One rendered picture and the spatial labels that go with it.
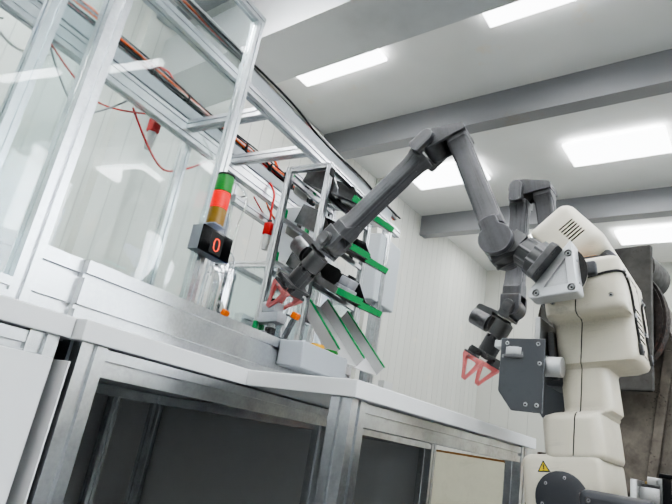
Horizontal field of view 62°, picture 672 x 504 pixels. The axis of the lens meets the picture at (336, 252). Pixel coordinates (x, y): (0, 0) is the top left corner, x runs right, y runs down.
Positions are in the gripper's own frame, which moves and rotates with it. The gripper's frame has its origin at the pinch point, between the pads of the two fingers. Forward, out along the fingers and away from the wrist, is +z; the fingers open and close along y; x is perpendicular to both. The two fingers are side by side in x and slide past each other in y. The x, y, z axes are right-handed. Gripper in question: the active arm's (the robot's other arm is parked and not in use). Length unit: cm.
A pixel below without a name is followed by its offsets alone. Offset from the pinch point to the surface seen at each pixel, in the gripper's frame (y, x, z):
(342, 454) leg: 39, 61, -6
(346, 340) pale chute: -33.6, 5.5, -2.3
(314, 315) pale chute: -21.9, -2.5, -2.2
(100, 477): -82, -70, 149
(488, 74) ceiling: -413, -315, -248
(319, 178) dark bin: -23, -42, -35
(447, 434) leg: 2, 60, -14
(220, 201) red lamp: 20.5, -22.7, -12.3
